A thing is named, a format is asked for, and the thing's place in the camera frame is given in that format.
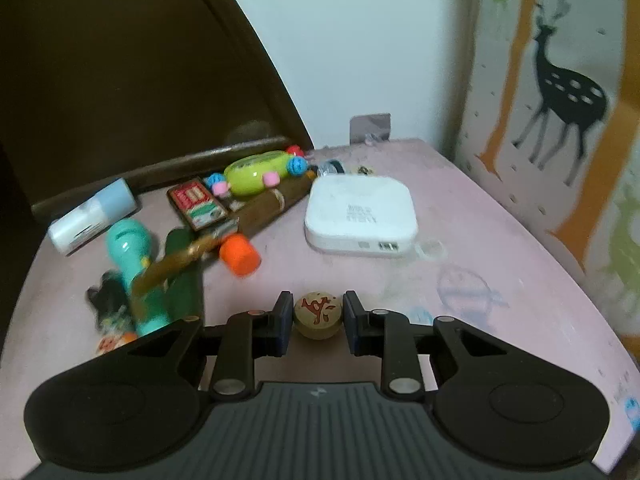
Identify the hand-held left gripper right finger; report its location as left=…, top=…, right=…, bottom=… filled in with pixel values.
left=342, top=290, right=501, bottom=396

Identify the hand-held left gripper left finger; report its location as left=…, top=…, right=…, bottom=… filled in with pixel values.
left=127, top=290, right=293, bottom=401

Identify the wooden chess piece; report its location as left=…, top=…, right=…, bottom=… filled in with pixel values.
left=292, top=292, right=345, bottom=339

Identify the orange cap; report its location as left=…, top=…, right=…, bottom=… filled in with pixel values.
left=219, top=234, right=262, bottom=277

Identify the white square router box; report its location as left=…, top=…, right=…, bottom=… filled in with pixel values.
left=304, top=175, right=420, bottom=257

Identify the brown wooden stick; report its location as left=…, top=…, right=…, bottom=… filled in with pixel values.
left=131, top=175, right=317, bottom=302

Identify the red and green small box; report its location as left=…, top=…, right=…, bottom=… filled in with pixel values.
left=166, top=177, right=231, bottom=231

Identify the yellow-green capsule toy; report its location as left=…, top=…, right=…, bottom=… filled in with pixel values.
left=210, top=145, right=311, bottom=197

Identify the teal plastic toy bottle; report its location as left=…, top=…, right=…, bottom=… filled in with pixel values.
left=106, top=220, right=171, bottom=338

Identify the black and orange small object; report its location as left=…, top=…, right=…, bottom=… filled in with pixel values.
left=87, top=270, right=138, bottom=357

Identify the white bottle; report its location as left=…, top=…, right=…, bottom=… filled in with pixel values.
left=48, top=177, right=138, bottom=256

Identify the dark wooden headboard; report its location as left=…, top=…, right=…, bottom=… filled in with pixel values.
left=0, top=0, right=313, bottom=221

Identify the deer print wardrobe cover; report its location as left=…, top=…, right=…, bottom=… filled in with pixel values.
left=452, top=0, right=640, bottom=341

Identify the silver wall hook plate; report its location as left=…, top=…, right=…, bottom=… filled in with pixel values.
left=349, top=114, right=392, bottom=146

